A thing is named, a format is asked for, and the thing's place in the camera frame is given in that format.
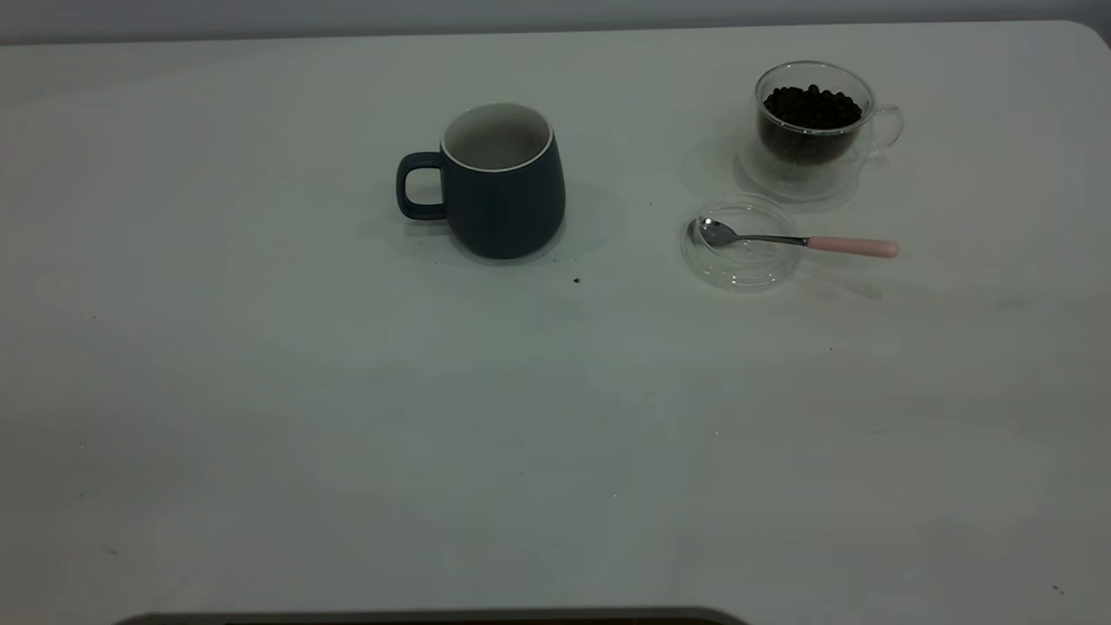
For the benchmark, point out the dark coffee beans pile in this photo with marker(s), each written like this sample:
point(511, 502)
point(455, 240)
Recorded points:
point(811, 117)

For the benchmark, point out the dark blue ceramic mug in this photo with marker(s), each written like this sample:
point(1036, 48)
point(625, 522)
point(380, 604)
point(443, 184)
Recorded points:
point(508, 213)

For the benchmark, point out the round clear glass lid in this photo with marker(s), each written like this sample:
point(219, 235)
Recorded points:
point(738, 265)

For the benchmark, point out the clear double-wall glass cup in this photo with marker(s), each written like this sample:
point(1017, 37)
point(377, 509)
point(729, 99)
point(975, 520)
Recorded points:
point(785, 169)

